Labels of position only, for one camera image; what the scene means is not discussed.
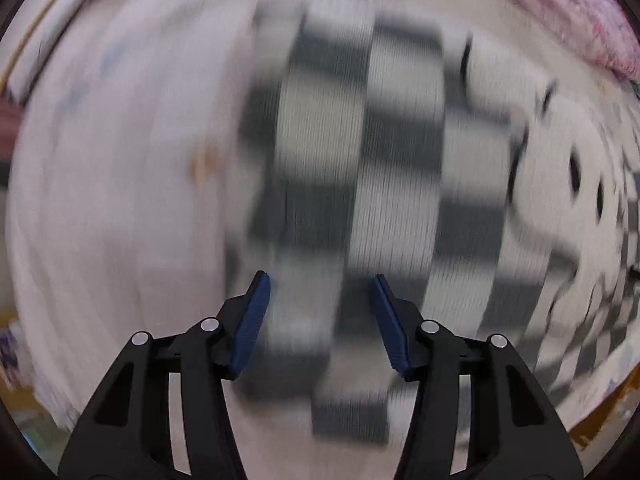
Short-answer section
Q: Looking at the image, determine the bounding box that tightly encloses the grey white checkered knit sweater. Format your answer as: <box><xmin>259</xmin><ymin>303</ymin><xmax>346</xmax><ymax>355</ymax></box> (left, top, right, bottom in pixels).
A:
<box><xmin>229</xmin><ymin>1</ymin><xmax>638</xmax><ymax>445</ymax></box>

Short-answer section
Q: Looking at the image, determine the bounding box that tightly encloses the white patterned fleece blanket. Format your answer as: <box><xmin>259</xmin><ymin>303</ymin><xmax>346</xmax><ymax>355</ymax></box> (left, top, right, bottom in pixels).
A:
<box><xmin>1</xmin><ymin>0</ymin><xmax>639</xmax><ymax>479</ymax></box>

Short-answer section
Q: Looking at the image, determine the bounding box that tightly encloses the purple pink quilt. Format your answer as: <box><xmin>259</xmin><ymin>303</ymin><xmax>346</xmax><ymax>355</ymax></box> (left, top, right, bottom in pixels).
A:
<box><xmin>513</xmin><ymin>0</ymin><xmax>639</xmax><ymax>82</ymax></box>

